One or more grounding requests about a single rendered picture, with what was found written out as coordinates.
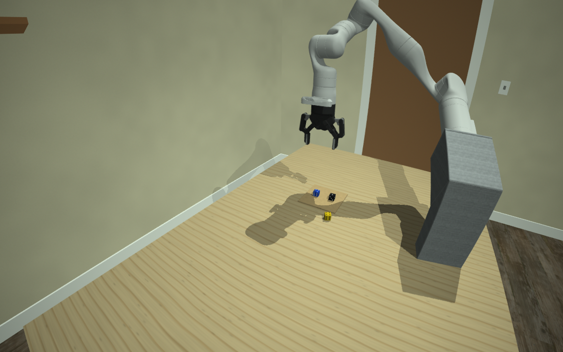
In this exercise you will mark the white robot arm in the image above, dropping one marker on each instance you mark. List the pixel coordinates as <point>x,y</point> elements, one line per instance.
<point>449,92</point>

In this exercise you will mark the tan flat mat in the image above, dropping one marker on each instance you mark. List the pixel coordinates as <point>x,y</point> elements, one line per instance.
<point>322,202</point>

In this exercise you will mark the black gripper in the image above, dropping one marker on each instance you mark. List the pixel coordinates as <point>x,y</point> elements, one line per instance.
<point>323,121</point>

